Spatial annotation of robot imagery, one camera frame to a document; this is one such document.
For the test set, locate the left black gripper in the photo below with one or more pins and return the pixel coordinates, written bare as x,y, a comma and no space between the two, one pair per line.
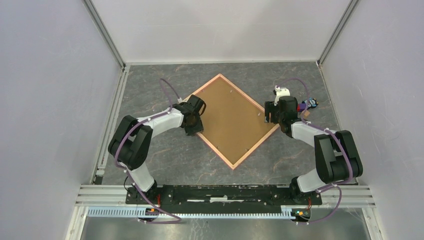
198,129

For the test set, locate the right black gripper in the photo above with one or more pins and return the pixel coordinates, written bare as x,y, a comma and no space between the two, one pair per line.
269,107

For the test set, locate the pink wooden picture frame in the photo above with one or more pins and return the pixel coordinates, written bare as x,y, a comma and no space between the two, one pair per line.
222,155

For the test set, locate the brown cardboard backing board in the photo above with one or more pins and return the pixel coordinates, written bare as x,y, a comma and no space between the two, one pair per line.
232,122

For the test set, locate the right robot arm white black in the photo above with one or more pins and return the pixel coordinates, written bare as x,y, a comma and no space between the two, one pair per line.
337,160

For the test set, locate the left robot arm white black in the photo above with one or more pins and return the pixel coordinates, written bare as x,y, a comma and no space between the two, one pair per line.
131,141

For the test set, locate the red purple toy block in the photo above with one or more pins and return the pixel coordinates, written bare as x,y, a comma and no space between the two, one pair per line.
301,107

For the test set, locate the blue owl toy block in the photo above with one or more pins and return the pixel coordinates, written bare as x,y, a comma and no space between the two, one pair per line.
312,103

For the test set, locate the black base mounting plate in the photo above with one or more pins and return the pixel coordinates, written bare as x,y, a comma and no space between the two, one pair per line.
222,199

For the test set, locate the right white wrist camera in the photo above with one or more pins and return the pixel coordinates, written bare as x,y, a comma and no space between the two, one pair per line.
280,92

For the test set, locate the aluminium rail frame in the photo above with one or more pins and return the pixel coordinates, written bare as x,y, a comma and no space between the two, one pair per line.
348,213

